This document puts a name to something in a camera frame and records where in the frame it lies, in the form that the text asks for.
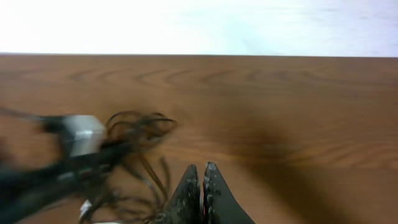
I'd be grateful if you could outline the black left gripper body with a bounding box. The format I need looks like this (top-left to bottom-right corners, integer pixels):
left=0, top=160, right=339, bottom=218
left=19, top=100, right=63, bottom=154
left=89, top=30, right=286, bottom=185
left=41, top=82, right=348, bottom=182
left=1, top=141, right=129, bottom=224

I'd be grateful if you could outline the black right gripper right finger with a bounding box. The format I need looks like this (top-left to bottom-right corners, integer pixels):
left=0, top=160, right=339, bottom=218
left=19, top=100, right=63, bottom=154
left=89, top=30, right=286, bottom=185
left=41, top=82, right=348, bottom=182
left=203, top=162, right=255, bottom=224

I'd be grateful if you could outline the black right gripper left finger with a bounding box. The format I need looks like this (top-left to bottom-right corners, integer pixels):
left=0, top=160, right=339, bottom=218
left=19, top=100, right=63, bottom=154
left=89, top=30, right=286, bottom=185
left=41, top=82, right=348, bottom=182
left=155, top=164, right=201, bottom=224

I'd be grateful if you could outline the black USB cable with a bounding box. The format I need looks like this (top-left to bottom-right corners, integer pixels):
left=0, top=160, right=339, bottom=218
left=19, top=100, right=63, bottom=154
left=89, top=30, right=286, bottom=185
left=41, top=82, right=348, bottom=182
left=77, top=110, right=178, bottom=224

